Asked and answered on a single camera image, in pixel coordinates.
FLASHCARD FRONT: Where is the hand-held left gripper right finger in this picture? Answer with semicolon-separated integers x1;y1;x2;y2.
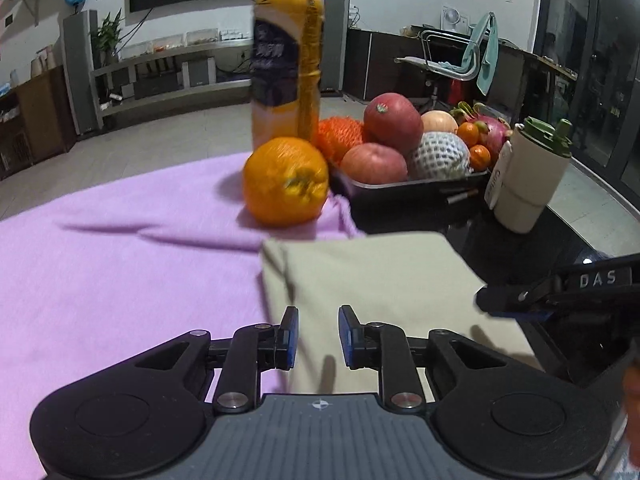
338;305;506;413

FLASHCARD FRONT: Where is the black fruit tray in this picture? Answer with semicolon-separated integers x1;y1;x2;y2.
330;165;493;213

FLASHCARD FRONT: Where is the brown wooden cabinet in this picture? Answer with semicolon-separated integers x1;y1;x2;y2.
0;65;76;178

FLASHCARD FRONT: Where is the person's right forearm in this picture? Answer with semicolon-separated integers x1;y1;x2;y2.
621;355;640;466

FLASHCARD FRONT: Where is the dark red apple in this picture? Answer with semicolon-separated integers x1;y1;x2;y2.
363;92;425;156

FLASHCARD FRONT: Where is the grey metal television stand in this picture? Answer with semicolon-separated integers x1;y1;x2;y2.
90;35;256;131

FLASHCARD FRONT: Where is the pale yellow fruit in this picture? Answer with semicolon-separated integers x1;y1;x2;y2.
421;110;460;135

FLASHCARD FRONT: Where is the orange juice bottle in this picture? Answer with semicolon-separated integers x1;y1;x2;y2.
250;0;326;153

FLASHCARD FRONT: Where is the teal towel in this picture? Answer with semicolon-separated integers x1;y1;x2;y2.
460;11;501;96

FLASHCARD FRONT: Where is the small white fan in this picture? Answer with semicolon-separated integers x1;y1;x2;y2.
441;6;471;36

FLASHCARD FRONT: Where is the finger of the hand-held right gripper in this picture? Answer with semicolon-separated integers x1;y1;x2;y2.
475;265;640;321

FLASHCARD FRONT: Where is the pink dragon fruit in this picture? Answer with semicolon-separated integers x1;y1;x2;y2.
450;101;516;161

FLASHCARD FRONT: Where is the chrome office chair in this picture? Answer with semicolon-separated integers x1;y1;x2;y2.
395;10;501;111

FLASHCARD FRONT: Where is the dark low cabinet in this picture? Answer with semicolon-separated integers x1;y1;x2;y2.
345;27;536;106

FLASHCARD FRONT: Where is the beige cup with green lid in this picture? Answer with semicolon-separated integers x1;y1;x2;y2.
484;116;573;235

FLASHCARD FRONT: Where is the foam net wrapped fruit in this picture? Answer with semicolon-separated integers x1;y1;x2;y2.
407;131;471;181

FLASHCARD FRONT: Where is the purple blanket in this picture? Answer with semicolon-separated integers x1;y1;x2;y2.
0;152;368;480

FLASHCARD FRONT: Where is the green potted plant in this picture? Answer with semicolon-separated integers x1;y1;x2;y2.
92;7;123;66

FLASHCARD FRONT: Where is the large orange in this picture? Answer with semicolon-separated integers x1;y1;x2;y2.
242;137;331;226

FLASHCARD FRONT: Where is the pale red apple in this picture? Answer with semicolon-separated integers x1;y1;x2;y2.
340;142;408;185

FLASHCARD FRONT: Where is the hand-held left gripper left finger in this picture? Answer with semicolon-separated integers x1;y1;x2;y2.
135;306;299;414

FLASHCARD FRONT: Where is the orange net bag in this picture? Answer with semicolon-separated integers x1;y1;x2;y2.
315;117;369;166

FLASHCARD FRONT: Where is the grey floor speaker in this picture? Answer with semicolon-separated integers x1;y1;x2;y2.
62;10;103;136
310;0;351;96

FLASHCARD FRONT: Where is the beige garment with blue collar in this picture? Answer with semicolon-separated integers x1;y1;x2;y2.
261;232;546;396

